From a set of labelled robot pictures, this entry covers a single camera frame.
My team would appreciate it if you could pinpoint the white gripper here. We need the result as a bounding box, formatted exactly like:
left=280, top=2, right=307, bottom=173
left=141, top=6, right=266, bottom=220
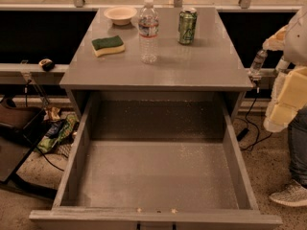
left=262, top=26, right=307, bottom=132

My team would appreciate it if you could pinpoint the green soda can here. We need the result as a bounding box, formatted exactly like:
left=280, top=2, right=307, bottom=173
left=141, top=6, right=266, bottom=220
left=177, top=8, right=198, bottom=45

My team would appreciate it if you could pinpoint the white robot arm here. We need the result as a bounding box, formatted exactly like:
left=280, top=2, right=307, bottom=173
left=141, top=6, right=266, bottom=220
left=263, top=7, right=307, bottom=132

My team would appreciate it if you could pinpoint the open grey top drawer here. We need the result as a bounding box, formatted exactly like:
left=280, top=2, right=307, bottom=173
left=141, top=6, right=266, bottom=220
left=30, top=93, right=282, bottom=230

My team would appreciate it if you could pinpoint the small bottle on ledge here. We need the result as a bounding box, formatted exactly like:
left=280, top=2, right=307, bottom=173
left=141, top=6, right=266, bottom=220
left=248, top=49, right=268, bottom=79

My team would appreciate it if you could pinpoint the blue jeans leg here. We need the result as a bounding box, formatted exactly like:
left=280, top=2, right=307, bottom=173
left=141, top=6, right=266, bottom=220
left=288, top=107, right=307, bottom=187

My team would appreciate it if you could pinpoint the grey knit sneaker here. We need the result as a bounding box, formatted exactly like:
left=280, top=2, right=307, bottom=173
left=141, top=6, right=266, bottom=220
left=269, top=179, right=307, bottom=207

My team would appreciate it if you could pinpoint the clear plastic water bottle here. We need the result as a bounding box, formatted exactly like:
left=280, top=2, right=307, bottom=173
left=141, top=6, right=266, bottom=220
left=138, top=0, right=159, bottom=63

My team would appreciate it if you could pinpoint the beige paper bowl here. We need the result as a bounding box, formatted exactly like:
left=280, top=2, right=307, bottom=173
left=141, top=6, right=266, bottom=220
left=104, top=6, right=137, bottom=26

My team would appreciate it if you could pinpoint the grey cabinet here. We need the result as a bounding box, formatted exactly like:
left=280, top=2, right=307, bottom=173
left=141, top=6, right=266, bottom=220
left=59, top=6, right=255, bottom=123

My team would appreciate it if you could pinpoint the green and yellow sponge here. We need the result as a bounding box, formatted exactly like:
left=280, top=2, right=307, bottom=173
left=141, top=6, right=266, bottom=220
left=92, top=35, right=125, bottom=58

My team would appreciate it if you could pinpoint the green snack bag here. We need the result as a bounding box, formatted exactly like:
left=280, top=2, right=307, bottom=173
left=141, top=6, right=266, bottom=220
left=35, top=113, right=79, bottom=153

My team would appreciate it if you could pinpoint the black yellow tape measure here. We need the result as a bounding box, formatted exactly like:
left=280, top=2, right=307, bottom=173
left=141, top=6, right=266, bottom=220
left=38, top=58, right=55, bottom=72

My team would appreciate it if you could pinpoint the crumpled snack wrapper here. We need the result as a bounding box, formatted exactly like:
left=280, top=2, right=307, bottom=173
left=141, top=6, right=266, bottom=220
left=45, top=106, right=60, bottom=122

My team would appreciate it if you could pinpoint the dark chair at left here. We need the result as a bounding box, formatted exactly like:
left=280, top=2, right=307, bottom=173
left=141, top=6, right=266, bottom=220
left=0, top=97, right=57, bottom=199

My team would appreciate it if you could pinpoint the black cable on floor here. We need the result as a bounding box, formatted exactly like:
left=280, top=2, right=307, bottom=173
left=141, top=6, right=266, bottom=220
left=236, top=86, right=272, bottom=151

